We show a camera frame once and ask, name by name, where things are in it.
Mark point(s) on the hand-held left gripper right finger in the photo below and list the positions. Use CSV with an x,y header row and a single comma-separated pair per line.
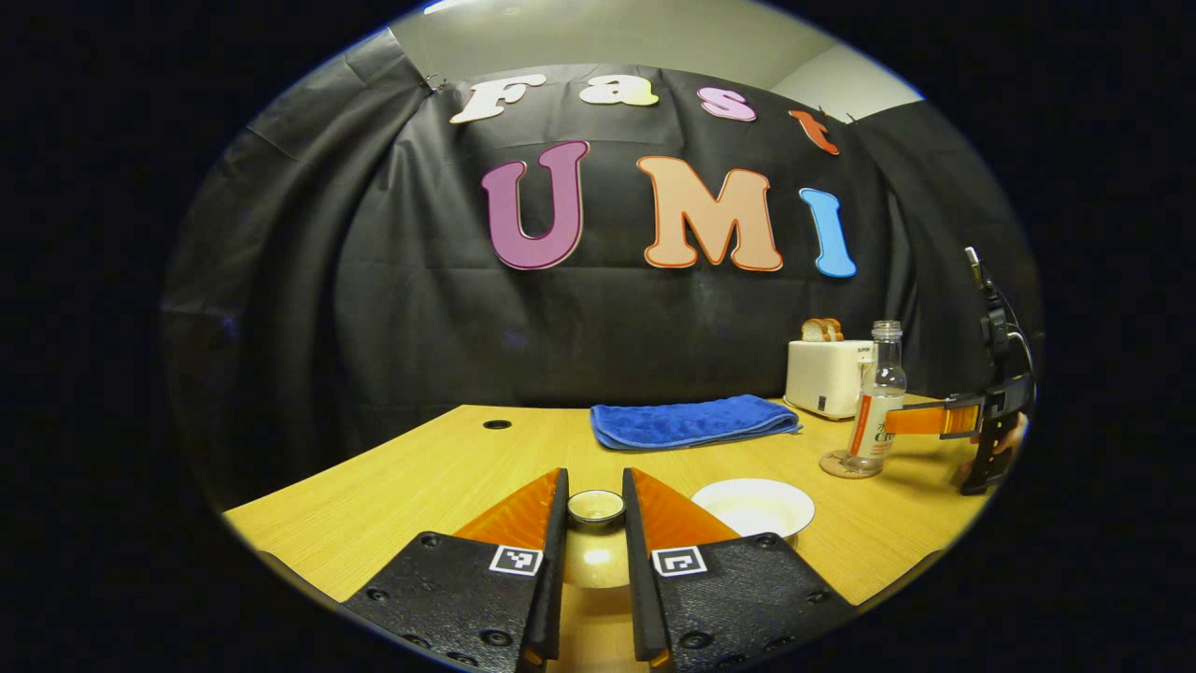
x,y
638,570

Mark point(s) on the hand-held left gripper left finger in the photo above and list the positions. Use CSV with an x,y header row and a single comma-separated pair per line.
x,y
553,570

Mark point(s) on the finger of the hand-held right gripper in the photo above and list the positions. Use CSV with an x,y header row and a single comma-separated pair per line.
x,y
925,421

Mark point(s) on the cream teacup lid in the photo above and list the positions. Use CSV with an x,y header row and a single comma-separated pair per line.
x,y
596,561

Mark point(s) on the clear water bottle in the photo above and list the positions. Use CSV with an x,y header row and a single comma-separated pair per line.
x,y
883,383

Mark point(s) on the round wooden coaster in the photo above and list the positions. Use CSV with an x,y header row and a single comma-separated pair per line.
x,y
832,465

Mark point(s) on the cream teacup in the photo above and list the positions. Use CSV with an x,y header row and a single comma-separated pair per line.
x,y
757,509

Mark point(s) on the white toaster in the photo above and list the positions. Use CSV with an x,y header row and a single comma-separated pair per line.
x,y
822,379

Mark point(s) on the toast slice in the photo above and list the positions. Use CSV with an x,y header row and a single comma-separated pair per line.
x,y
834,330
811,331

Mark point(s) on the folded blue towel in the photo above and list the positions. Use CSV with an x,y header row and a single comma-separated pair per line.
x,y
691,421

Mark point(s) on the black backdrop cloth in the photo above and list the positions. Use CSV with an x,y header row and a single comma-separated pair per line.
x,y
411,308

